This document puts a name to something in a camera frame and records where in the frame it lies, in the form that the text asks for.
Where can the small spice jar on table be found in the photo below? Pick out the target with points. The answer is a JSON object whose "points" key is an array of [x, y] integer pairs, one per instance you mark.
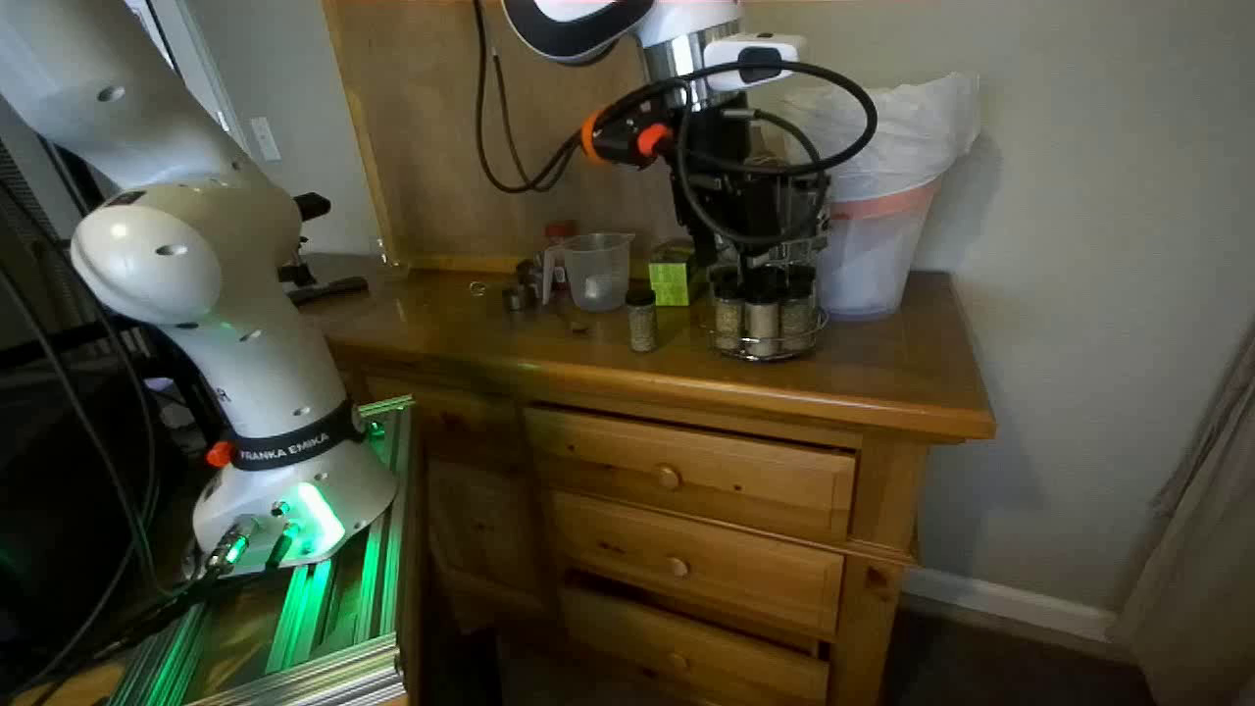
{"points": [[640, 320]]}

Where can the green box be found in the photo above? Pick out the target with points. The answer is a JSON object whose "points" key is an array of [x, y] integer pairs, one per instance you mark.
{"points": [[671, 283]]}

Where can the wooden dresser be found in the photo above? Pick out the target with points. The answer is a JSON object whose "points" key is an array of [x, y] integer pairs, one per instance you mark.
{"points": [[734, 531]]}

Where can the wooden board against wall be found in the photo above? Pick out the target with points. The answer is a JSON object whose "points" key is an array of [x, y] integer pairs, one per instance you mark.
{"points": [[444, 91]]}

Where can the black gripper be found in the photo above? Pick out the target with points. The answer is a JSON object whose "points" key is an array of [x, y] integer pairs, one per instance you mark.
{"points": [[745, 178]]}

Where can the white plastic bin with bag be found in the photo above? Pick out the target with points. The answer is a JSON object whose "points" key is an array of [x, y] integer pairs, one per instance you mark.
{"points": [[880, 198]]}

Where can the clear plastic measuring jug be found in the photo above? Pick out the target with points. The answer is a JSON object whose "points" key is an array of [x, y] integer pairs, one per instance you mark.
{"points": [[595, 267]]}

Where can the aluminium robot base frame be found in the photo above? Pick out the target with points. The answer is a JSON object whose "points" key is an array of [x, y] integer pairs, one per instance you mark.
{"points": [[306, 637]]}

